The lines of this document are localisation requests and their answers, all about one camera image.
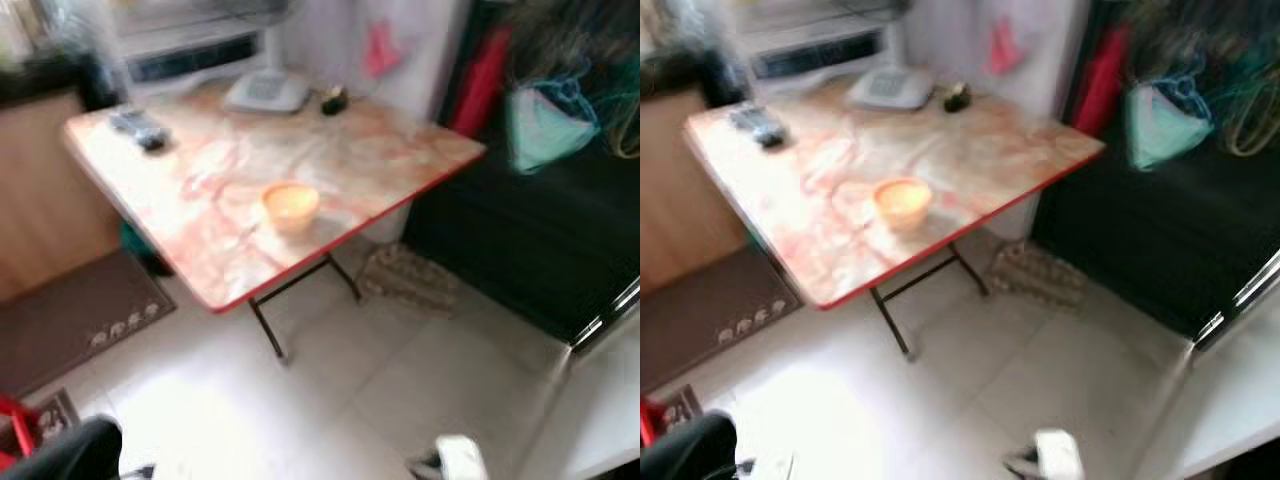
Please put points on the wooden cabinet with black top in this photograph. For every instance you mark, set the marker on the wooden cabinet with black top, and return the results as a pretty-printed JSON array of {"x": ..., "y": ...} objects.
[
  {"x": 680, "y": 190},
  {"x": 45, "y": 190}
]

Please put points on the teal hanging bag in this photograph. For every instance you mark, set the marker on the teal hanging bag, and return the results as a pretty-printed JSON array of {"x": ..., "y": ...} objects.
[
  {"x": 1165, "y": 125},
  {"x": 545, "y": 125}
]

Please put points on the black handheld controller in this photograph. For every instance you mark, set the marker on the black handheld controller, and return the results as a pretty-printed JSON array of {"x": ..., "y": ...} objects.
[
  {"x": 140, "y": 128},
  {"x": 758, "y": 125}
]

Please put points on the small patterned mat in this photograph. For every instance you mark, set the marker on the small patterned mat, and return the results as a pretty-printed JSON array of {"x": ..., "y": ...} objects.
[
  {"x": 683, "y": 405},
  {"x": 58, "y": 412}
]

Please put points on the red plastic bag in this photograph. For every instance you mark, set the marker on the red plastic bag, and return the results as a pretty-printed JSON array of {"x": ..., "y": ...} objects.
[
  {"x": 1103, "y": 80},
  {"x": 482, "y": 85}
]

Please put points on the marble-print folding table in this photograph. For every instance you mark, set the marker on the marble-print folding table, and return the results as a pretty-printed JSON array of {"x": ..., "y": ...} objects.
[
  {"x": 860, "y": 165},
  {"x": 240, "y": 170}
]

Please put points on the grey egg carton tray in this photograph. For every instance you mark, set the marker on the grey egg carton tray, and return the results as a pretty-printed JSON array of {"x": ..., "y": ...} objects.
[
  {"x": 410, "y": 280},
  {"x": 1035, "y": 275}
]

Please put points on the orange plastic bowl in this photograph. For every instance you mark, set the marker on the orange plastic bowl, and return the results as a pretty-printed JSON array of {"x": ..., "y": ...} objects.
[
  {"x": 291, "y": 205},
  {"x": 902, "y": 202}
]

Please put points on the white washing machine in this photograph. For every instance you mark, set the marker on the white washing machine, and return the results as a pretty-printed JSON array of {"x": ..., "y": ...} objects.
[
  {"x": 820, "y": 45},
  {"x": 190, "y": 50}
]

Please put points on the grey standing fan base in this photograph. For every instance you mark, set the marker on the grey standing fan base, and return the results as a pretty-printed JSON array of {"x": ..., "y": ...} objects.
[
  {"x": 266, "y": 92},
  {"x": 890, "y": 88}
]

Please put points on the red hanging cloth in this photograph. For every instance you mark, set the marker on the red hanging cloth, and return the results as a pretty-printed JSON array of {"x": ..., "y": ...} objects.
[
  {"x": 381, "y": 50},
  {"x": 1004, "y": 46}
]

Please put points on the black tape dispenser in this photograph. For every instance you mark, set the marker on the black tape dispenser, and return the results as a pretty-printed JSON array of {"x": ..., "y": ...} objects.
[
  {"x": 334, "y": 101},
  {"x": 958, "y": 97}
]

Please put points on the red metal frame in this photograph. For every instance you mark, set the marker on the red metal frame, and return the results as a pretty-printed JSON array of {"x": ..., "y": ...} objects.
[
  {"x": 20, "y": 425},
  {"x": 652, "y": 420}
]

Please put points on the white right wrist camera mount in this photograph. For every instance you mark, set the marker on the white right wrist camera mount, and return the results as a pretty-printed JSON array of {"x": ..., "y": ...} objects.
[
  {"x": 462, "y": 458},
  {"x": 1060, "y": 455}
]

